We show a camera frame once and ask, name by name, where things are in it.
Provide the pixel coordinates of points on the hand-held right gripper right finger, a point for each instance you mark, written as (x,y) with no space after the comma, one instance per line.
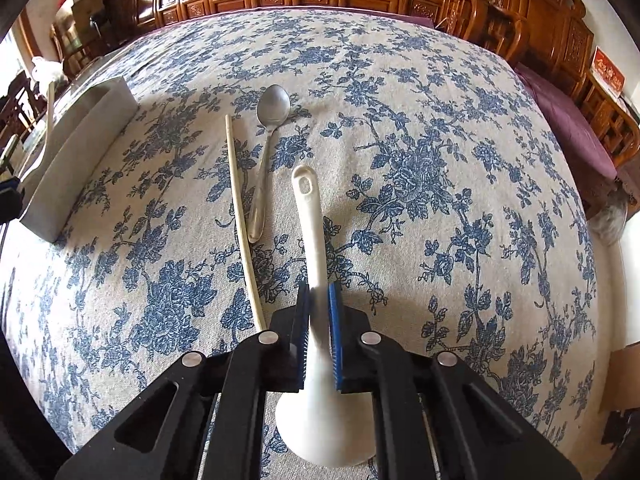
(337,345)

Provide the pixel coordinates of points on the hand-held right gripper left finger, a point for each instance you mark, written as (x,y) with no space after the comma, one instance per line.
(301,345)

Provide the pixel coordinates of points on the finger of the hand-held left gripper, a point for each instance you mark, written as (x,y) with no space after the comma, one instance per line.
(11,202)

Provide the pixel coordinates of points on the metal tray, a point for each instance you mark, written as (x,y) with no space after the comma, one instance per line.
(80,160)

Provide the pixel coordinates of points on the cream chopstick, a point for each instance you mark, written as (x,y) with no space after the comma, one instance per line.
(50,110)
(235,180)

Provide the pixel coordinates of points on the white plastic rice paddle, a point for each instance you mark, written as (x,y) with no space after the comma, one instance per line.
(310,240)

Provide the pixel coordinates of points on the metal spoon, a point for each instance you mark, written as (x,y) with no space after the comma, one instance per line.
(273,102)

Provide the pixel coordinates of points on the white plastic bag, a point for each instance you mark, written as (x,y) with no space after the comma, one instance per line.
(47,71)

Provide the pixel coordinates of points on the blue floral tablecloth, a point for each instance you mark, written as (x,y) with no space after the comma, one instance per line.
(425,185)

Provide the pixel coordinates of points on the grey fluffy object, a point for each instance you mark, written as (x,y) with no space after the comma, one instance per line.
(609,220)

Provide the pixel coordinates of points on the wooden side table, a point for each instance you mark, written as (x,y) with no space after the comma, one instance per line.
(612,125)

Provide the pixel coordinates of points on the wooden armchair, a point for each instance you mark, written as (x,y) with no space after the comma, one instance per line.
(487,25)

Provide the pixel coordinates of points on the red box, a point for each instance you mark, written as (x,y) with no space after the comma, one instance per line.
(607,72)

